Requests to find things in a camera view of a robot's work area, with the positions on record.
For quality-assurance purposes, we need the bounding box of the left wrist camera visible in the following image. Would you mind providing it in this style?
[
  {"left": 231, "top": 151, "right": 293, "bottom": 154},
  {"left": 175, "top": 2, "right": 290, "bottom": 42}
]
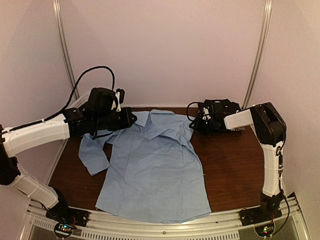
[{"left": 115, "top": 88, "right": 125, "bottom": 112}]

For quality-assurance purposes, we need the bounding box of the left aluminium frame post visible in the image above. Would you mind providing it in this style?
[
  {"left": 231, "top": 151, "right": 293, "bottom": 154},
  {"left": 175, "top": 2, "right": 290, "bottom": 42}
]
[{"left": 52, "top": 0, "right": 76, "bottom": 89}]

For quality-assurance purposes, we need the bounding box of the right black camera cable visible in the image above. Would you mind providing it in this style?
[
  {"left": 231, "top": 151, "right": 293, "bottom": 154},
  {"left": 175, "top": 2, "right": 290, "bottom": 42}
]
[{"left": 186, "top": 100, "right": 203, "bottom": 126}]

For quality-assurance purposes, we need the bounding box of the light blue long sleeve shirt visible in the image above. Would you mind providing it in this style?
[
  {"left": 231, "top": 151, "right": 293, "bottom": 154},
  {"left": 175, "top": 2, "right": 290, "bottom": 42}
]
[{"left": 78, "top": 109, "right": 211, "bottom": 223}]

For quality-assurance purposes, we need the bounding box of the aluminium frame post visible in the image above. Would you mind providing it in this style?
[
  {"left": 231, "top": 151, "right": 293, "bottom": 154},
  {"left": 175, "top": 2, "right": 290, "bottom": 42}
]
[
  {"left": 52, "top": 0, "right": 76, "bottom": 89},
  {"left": 242, "top": 0, "right": 273, "bottom": 109}
]

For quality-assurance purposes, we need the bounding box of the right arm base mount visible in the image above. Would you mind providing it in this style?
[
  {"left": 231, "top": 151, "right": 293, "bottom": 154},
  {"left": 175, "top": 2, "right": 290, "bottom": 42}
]
[{"left": 238, "top": 206, "right": 282, "bottom": 238}]

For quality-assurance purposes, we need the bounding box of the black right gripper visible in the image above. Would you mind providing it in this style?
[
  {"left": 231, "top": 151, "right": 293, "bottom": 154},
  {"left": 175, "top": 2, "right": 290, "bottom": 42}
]
[{"left": 190, "top": 115, "right": 217, "bottom": 134}]

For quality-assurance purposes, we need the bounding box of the black folded polo shirt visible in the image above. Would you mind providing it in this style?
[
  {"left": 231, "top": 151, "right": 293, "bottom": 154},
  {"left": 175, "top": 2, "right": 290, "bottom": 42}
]
[{"left": 197, "top": 99, "right": 241, "bottom": 114}]

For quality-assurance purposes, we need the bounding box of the black camera cable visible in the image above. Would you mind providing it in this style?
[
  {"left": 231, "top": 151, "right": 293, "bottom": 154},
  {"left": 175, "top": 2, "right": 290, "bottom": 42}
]
[
  {"left": 62, "top": 66, "right": 117, "bottom": 116},
  {"left": 186, "top": 100, "right": 203, "bottom": 126}
]

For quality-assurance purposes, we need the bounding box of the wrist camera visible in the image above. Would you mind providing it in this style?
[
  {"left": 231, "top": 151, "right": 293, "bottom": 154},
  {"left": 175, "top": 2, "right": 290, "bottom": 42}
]
[
  {"left": 115, "top": 88, "right": 125, "bottom": 112},
  {"left": 198, "top": 104, "right": 217, "bottom": 121}
]

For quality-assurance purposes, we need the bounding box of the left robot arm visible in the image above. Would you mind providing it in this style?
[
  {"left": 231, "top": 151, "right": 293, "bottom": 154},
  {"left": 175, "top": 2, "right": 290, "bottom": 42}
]
[{"left": 0, "top": 87, "right": 137, "bottom": 222}]

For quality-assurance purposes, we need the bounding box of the left black camera cable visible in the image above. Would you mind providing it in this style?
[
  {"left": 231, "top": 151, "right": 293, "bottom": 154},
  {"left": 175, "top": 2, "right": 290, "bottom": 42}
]
[{"left": 62, "top": 66, "right": 117, "bottom": 116}]

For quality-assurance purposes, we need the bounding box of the right aluminium frame post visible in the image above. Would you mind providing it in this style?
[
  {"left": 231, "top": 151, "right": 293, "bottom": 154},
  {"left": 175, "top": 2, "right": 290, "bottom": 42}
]
[{"left": 242, "top": 0, "right": 273, "bottom": 109}]

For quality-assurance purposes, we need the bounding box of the white plastic mesh basket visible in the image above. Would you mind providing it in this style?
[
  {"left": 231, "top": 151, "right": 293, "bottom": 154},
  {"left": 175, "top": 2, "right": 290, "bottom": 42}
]
[{"left": 69, "top": 91, "right": 90, "bottom": 108}]

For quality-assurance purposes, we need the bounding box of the front aluminium rail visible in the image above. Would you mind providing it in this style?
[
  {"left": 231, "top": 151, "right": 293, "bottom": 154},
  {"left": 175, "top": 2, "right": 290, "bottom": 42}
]
[{"left": 17, "top": 197, "right": 310, "bottom": 240}]

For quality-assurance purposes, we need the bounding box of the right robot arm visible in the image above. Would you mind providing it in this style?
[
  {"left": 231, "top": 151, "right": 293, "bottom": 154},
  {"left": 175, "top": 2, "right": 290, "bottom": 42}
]
[{"left": 189, "top": 99, "right": 287, "bottom": 221}]

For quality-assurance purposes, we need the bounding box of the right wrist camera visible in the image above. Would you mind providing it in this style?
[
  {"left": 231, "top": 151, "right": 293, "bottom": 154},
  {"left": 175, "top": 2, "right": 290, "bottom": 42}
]
[{"left": 198, "top": 104, "right": 217, "bottom": 121}]

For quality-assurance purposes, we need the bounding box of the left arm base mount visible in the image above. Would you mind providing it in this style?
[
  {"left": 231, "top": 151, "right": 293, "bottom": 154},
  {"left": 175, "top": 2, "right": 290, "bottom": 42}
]
[{"left": 45, "top": 208, "right": 89, "bottom": 239}]

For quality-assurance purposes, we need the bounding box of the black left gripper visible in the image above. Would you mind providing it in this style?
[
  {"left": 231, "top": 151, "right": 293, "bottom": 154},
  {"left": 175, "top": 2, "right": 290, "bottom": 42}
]
[{"left": 94, "top": 107, "right": 137, "bottom": 132}]

